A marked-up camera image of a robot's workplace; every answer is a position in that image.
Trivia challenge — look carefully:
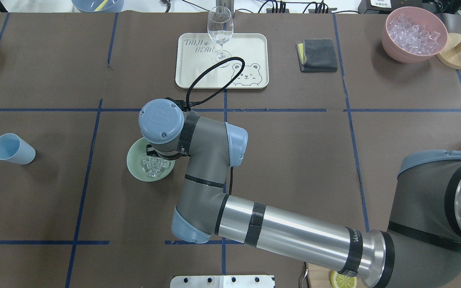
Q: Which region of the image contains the blue plastic bowl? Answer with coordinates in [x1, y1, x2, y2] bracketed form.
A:
[71, 0, 125, 13]

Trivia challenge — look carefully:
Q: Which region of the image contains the clear wine glass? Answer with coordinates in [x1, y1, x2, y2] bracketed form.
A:
[207, 6, 234, 64]

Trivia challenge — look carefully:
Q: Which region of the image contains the cream serving tray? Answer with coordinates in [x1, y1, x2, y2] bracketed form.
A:
[175, 33, 269, 89]

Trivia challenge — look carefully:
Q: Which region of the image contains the wooden cutting board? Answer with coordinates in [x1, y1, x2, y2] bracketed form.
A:
[307, 263, 333, 288]

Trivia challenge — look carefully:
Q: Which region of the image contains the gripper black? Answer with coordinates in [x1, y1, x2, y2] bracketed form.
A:
[146, 144, 180, 161]

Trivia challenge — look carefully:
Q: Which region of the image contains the light blue plastic cup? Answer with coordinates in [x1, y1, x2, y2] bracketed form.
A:
[0, 133, 36, 165]

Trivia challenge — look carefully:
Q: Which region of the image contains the wooden mug tree stand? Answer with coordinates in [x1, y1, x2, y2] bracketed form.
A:
[435, 20, 461, 70]

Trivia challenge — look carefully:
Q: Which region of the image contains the yellow plastic fork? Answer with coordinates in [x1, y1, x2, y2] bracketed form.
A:
[93, 0, 108, 12]

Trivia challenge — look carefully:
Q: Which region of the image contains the grey folded cloth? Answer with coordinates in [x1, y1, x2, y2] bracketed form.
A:
[296, 38, 338, 73]

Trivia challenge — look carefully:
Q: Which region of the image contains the half lemon slice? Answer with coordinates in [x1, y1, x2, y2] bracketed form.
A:
[329, 270, 357, 288]

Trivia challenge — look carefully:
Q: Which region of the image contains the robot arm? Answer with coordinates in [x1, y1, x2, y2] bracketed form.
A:
[138, 98, 461, 288]

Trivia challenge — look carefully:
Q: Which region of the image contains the green ceramic bowl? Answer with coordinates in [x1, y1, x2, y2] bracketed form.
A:
[126, 138, 175, 182]

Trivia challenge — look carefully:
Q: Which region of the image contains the pink bowl with ice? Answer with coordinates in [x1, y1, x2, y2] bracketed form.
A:
[382, 6, 448, 63]

